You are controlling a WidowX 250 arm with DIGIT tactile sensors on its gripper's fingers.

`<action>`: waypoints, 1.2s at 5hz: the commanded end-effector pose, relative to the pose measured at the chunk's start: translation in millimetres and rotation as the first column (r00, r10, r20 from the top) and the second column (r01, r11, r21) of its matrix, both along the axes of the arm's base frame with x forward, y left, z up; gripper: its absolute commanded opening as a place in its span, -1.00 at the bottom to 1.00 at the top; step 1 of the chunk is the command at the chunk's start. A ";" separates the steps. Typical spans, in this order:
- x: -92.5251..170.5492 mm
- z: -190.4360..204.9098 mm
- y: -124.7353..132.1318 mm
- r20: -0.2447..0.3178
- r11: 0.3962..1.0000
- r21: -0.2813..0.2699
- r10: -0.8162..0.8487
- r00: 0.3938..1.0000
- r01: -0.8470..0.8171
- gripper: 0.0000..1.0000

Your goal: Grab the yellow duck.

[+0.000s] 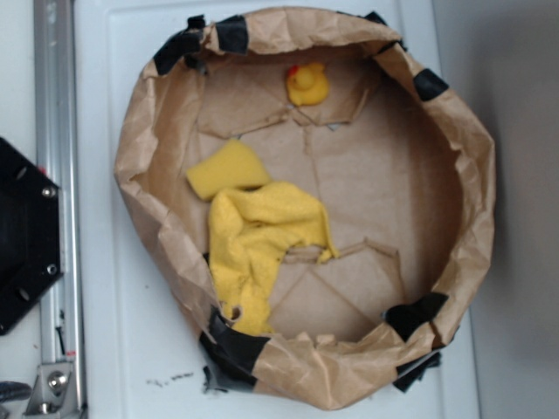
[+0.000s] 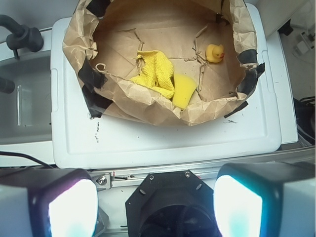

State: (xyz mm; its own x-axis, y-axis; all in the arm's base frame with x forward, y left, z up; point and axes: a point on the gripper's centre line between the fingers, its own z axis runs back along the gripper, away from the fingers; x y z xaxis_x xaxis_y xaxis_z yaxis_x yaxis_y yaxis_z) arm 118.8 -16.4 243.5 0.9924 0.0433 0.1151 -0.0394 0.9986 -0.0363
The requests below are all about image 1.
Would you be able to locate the aluminium extrusion rail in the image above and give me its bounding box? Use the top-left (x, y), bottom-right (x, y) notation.
top-left (33, 1), bottom-right (88, 418)

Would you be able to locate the yellow cloth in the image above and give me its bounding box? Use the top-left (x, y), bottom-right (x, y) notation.
top-left (209, 182), bottom-right (339, 336)

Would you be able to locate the yellow rubber duck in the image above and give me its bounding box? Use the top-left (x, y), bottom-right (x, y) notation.
top-left (286, 62), bottom-right (329, 106)

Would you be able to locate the brown paper bag bin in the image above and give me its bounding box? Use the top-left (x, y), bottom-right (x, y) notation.
top-left (114, 6), bottom-right (495, 410)

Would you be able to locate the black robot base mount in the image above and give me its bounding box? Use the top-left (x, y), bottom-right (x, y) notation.
top-left (1, 139), bottom-right (62, 335)

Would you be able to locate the yellow sponge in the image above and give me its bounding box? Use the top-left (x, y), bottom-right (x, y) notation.
top-left (186, 139), bottom-right (273, 201)

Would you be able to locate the white tray board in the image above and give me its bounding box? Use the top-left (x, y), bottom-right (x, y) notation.
top-left (72, 0), bottom-right (481, 419)

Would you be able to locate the metal corner bracket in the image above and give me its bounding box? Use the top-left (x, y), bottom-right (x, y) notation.
top-left (22, 361), bottom-right (79, 418)

